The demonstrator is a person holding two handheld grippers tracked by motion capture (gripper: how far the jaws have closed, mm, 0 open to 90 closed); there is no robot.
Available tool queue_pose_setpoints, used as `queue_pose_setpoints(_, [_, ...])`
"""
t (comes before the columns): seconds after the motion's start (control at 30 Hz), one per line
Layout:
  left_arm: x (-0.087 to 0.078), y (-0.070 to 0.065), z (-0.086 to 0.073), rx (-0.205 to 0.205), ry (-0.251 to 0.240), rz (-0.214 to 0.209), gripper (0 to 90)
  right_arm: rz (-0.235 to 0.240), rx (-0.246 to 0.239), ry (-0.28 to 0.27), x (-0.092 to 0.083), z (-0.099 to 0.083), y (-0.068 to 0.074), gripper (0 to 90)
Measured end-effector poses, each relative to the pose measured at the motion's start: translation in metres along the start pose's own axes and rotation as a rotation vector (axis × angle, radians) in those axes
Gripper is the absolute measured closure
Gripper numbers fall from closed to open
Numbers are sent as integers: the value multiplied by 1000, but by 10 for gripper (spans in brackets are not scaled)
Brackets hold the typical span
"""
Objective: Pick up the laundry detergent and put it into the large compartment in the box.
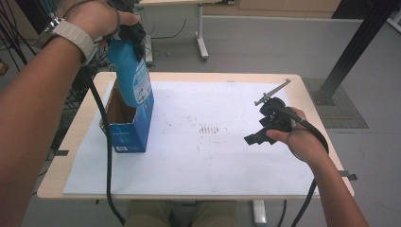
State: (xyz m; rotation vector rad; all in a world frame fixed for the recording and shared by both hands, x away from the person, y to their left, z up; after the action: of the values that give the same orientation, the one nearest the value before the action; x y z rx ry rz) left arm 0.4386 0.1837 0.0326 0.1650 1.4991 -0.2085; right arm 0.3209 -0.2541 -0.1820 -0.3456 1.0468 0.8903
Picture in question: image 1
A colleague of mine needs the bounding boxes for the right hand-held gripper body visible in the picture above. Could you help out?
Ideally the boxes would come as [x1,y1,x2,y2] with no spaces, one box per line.
[253,79,296,133]

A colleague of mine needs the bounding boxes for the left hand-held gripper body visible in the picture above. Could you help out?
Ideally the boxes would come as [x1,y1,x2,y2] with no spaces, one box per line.
[117,21,148,44]

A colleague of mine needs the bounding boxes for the blue bottle with white cap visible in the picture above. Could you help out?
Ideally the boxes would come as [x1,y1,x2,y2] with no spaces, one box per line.
[107,37,153,109]

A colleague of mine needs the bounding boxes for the blue cardboard box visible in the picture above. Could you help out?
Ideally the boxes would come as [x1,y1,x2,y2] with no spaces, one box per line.
[99,79,155,154]

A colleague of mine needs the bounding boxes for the person's right hand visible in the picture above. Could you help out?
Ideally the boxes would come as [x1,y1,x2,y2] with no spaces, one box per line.
[265,107,329,168]

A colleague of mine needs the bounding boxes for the person's left hand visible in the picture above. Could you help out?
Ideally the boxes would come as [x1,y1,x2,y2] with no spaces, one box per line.
[58,0,140,42]

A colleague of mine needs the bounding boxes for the white table sheet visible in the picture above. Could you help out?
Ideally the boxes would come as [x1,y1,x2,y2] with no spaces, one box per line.
[62,80,320,197]

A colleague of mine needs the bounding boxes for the wristwatch with white band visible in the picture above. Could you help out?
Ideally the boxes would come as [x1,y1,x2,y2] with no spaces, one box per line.
[32,17,97,65]

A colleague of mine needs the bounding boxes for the dark floor mat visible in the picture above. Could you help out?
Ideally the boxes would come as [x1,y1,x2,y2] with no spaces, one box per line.
[302,78,369,130]

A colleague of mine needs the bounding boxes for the white table leg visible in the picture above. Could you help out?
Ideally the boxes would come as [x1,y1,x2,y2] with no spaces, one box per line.
[252,200,269,226]

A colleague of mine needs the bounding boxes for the person's left leg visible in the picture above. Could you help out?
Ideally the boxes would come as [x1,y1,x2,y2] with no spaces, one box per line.
[123,201,173,227]

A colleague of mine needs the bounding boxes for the single black floor cable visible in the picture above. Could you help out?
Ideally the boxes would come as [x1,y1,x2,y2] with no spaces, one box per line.
[150,18,187,41]

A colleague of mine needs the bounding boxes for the black cable under table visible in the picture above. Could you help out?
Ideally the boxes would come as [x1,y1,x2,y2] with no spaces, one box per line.
[277,200,288,227]

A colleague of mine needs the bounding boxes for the dark stand post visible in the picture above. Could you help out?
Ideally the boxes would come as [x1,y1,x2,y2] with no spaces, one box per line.
[15,0,60,36]

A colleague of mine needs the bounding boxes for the black metal stand post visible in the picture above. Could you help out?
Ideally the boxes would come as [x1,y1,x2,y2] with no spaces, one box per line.
[313,0,401,107]

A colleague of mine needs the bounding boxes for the tangle of black floor cables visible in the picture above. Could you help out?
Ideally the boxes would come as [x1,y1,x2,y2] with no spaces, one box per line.
[0,3,37,69]

